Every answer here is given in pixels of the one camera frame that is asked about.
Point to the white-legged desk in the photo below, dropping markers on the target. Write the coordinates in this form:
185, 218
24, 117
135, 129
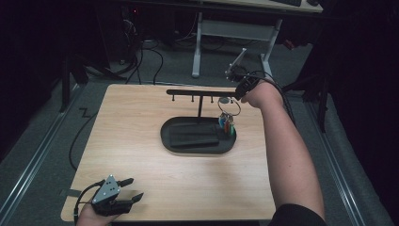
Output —
235, 29

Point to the person's right hand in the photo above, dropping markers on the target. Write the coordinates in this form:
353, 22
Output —
265, 94

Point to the small red object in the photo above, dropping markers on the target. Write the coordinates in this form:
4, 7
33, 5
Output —
289, 44

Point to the dark computer mouse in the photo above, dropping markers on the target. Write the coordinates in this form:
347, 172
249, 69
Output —
312, 2

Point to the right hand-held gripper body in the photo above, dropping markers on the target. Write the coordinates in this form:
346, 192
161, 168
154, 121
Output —
238, 73

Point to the black tape strip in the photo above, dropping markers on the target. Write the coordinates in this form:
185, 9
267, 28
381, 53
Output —
70, 193

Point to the key bunch with coloured caps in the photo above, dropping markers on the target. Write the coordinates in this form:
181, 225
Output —
226, 123

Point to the dark computer tower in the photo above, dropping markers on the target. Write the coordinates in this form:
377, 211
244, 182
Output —
131, 31

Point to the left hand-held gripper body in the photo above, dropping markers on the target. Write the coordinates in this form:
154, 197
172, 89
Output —
108, 191

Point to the dark keyboard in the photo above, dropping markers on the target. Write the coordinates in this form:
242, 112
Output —
287, 2

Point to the person's left hand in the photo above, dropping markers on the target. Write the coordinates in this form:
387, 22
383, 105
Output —
91, 218

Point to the person's black sleeve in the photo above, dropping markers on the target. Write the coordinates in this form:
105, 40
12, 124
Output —
298, 216

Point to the metal floor rail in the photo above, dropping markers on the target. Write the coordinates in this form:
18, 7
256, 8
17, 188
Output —
338, 175
31, 164

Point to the dark metal stand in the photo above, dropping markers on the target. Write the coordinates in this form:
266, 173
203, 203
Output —
65, 84
321, 100

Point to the black key rack tray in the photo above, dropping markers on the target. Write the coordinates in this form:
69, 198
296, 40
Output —
194, 150

